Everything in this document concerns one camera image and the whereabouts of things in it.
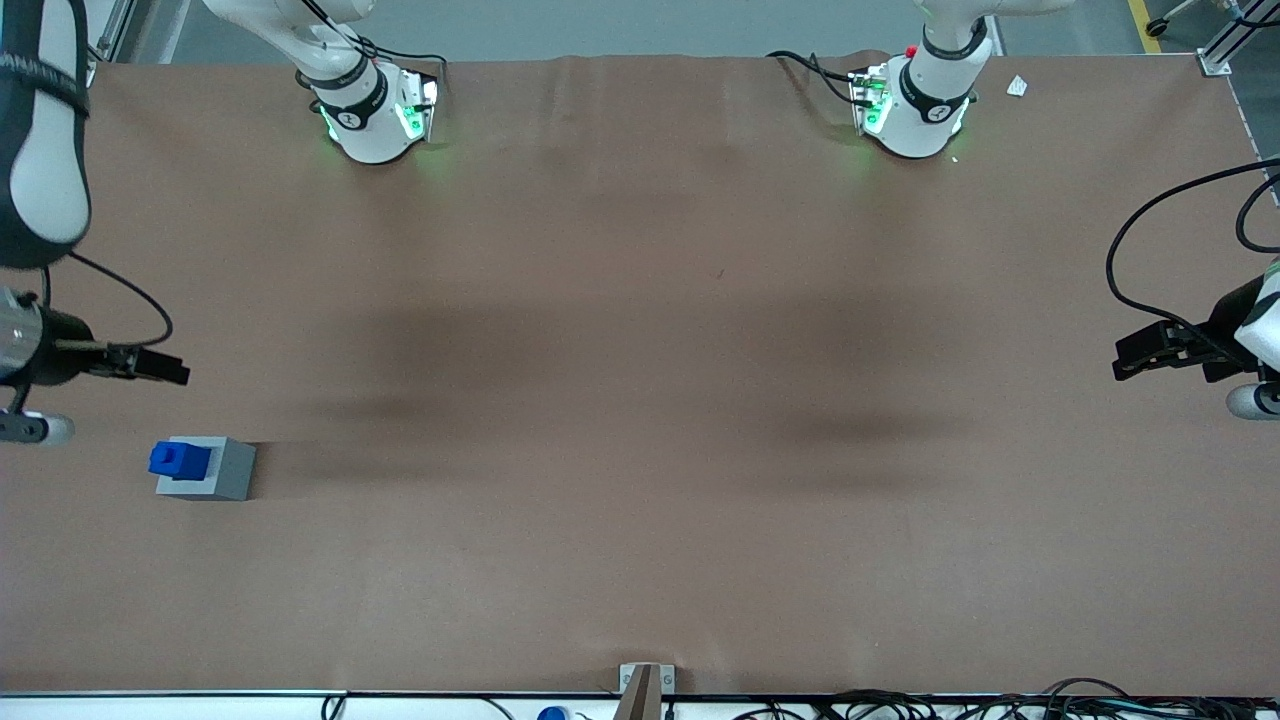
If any long black looped cable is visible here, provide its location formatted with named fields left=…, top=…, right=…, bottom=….
left=1105, top=158, right=1280, bottom=346

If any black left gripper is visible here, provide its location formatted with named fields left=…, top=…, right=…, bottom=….
left=1113, top=275, right=1263, bottom=383

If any small blue plastic part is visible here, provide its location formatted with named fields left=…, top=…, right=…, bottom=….
left=148, top=440, right=213, bottom=481

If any black base cable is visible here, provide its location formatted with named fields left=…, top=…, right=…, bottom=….
left=298, top=0, right=448, bottom=93
left=768, top=50, right=863, bottom=106

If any short black curved cable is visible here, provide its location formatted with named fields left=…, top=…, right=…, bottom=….
left=1236, top=172, right=1280, bottom=255

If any black cable tangle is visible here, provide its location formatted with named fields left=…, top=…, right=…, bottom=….
left=730, top=678, right=1280, bottom=720

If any black right base cable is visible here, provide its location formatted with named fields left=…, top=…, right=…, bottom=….
left=298, top=0, right=448, bottom=93

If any aluminium frame profile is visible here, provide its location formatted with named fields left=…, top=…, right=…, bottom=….
left=1197, top=0, right=1280, bottom=77

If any metal bracket with brown post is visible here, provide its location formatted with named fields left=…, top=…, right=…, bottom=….
left=618, top=662, right=676, bottom=720

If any black left base cable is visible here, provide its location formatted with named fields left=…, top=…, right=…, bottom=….
left=768, top=50, right=863, bottom=106

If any brown table mat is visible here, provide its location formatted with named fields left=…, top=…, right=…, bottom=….
left=0, top=50, right=1280, bottom=696

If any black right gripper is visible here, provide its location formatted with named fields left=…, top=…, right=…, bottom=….
left=35, top=308, right=191, bottom=387

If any gray square base block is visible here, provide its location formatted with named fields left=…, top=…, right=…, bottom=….
left=155, top=436, right=257, bottom=502

